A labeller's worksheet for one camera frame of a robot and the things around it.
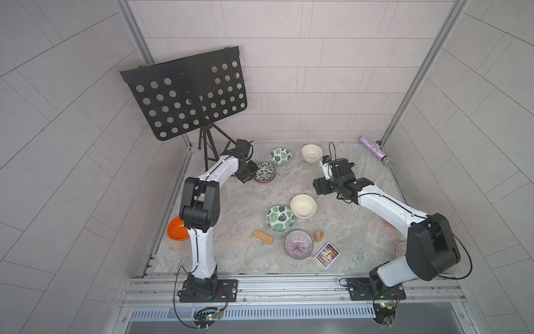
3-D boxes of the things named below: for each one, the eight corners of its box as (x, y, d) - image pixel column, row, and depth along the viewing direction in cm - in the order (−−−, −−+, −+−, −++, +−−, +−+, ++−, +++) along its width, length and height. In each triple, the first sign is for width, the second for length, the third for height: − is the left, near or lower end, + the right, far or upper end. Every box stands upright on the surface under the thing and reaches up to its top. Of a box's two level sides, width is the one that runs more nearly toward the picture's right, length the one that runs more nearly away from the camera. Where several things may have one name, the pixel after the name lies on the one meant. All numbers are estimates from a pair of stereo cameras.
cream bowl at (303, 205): (291, 221, 90) (291, 215, 85) (290, 200, 96) (290, 193, 92) (315, 221, 90) (317, 215, 85) (313, 200, 96) (314, 193, 92)
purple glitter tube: (386, 168, 107) (389, 164, 105) (357, 141, 120) (359, 137, 117) (392, 165, 109) (395, 161, 106) (363, 139, 121) (365, 134, 118)
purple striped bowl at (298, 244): (284, 259, 80) (284, 256, 76) (283, 233, 86) (284, 229, 83) (313, 259, 80) (314, 256, 76) (310, 234, 86) (311, 230, 83)
